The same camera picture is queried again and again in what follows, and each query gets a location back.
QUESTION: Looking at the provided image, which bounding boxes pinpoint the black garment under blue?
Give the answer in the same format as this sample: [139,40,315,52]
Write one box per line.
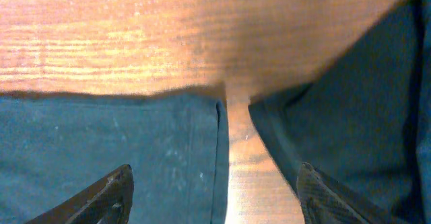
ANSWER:
[248,0,424,223]

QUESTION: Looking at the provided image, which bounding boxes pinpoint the dark teal t-shirt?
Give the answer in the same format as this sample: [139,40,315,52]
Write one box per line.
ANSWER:
[1,94,229,223]

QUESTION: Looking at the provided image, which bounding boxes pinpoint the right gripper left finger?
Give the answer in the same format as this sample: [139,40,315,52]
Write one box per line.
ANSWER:
[26,164,134,224]

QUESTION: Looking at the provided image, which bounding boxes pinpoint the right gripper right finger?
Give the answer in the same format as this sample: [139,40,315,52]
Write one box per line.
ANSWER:
[296,163,401,224]

